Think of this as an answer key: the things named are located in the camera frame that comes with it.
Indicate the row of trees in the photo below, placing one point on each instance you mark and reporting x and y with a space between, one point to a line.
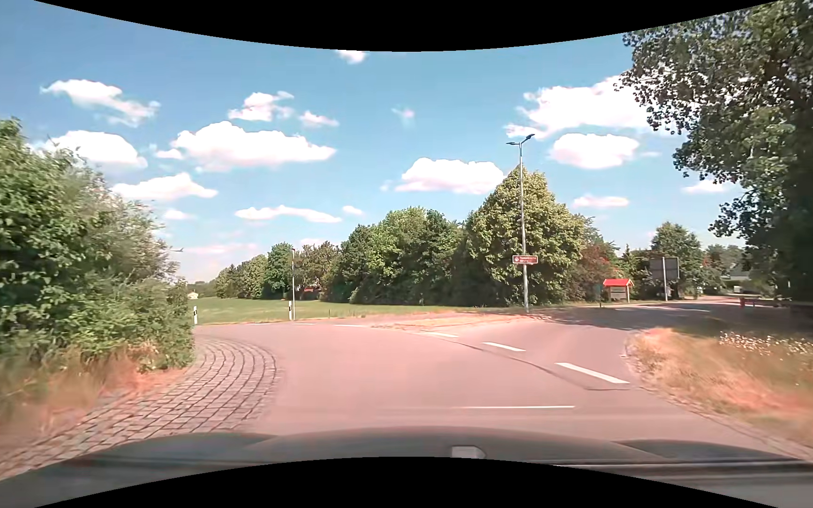
435 261

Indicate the dry grass strip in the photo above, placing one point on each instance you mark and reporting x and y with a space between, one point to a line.
449 317

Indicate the grey asphalt road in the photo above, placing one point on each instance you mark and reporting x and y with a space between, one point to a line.
378 367

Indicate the pole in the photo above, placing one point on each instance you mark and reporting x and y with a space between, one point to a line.
292 282

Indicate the green grass field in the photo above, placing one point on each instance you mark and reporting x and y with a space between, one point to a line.
251 309

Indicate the car's own bonnet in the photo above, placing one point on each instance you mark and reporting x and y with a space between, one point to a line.
378 451

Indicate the red roofed notice board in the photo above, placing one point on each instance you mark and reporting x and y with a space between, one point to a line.
617 288

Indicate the road markings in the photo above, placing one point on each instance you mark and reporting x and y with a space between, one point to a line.
590 372

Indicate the cobbled strip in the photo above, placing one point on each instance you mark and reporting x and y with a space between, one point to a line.
202 395

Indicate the large road sign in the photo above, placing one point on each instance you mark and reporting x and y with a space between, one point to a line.
664 269

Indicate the building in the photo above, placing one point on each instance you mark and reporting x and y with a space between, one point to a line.
738 272

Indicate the large green bushes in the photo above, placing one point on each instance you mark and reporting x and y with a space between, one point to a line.
39 261

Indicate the grass verge with flowers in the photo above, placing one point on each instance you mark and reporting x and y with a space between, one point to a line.
759 374

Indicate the large dark tree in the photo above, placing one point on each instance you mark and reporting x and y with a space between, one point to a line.
780 141

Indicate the dry grass verge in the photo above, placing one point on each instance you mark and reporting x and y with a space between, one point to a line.
32 409

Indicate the wooden fence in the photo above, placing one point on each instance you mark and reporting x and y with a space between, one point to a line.
812 309

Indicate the lamp post with red sign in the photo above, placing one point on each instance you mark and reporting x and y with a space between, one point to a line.
522 233

